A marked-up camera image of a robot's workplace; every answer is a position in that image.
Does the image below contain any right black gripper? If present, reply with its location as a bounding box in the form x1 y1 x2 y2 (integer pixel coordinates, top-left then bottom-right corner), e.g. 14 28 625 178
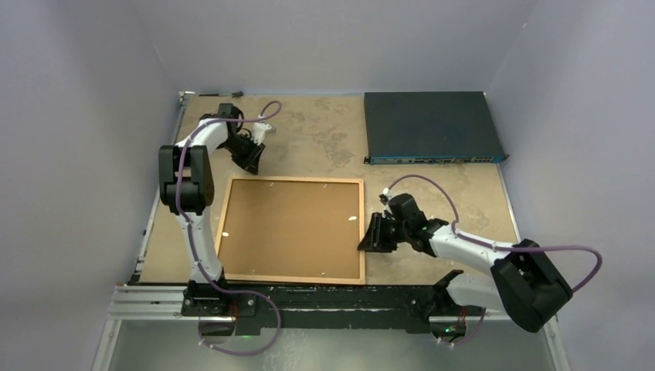
357 213 410 254

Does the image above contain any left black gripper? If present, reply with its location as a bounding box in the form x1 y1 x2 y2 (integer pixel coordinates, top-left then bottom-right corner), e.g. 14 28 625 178
219 134 264 175

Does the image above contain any brown cardboard backing board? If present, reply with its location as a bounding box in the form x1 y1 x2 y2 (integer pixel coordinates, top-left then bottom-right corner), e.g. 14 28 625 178
219 179 362 281

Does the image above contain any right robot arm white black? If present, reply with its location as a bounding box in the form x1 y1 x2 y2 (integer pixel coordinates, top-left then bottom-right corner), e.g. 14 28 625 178
358 193 573 332

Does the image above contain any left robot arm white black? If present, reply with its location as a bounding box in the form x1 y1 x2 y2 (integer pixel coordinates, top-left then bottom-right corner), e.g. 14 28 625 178
158 104 273 316

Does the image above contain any black mounting plate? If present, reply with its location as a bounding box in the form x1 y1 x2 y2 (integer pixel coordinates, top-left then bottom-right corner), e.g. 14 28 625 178
181 282 481 335

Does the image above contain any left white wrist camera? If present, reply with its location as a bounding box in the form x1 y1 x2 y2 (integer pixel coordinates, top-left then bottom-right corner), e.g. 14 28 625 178
251 121 276 145

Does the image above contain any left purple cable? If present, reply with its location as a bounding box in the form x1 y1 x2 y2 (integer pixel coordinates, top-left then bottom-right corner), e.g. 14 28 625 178
175 100 283 357

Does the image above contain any purple cable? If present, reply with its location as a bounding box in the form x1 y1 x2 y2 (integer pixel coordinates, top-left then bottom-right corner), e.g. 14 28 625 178
380 174 604 348
175 100 283 357

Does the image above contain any dark blue network switch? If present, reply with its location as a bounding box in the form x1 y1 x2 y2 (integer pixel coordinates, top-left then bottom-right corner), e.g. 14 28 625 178
363 91 509 165

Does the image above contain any aluminium rail base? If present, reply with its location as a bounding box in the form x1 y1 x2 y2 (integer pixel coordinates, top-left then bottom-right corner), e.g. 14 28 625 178
106 284 558 322

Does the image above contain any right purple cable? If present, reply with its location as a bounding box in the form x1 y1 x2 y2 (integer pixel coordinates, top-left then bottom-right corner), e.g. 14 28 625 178
380 174 604 348

